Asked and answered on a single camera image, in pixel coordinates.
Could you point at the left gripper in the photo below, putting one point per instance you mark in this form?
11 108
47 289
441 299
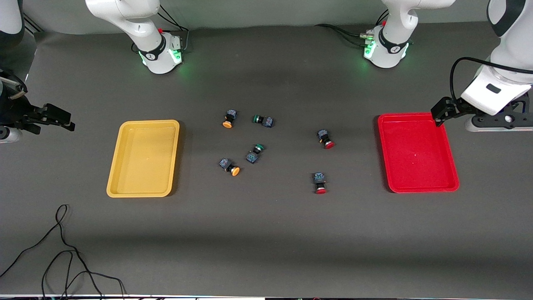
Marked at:
453 106

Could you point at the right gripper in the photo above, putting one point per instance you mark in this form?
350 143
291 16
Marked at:
17 111

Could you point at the red push button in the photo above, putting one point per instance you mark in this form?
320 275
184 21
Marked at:
326 139
320 182

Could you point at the yellow push button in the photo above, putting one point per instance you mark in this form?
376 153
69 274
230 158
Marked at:
230 166
229 118

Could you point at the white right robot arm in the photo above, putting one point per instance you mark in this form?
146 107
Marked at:
155 41

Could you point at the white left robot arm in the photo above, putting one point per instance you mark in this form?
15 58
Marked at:
391 41

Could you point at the red plastic tray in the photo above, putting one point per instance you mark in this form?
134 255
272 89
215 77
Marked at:
416 152

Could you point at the yellow plastic tray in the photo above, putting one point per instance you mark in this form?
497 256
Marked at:
143 158

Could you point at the green push button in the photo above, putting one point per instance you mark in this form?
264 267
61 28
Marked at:
263 121
254 153

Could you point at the dark grey table mat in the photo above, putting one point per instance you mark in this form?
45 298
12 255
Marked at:
266 233

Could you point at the aluminium frame rail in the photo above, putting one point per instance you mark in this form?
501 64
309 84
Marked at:
32 26

